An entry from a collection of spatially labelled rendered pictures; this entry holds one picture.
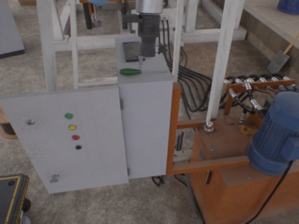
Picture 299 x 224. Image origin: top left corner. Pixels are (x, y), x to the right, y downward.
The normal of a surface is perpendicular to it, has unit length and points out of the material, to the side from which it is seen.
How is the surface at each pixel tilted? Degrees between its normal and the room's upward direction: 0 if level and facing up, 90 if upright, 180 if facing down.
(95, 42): 90
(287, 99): 0
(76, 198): 0
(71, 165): 90
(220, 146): 0
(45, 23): 87
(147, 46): 57
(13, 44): 90
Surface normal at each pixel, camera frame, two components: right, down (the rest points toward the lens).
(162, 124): 0.14, 0.66
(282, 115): -0.86, 0.33
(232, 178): 0.00, -0.75
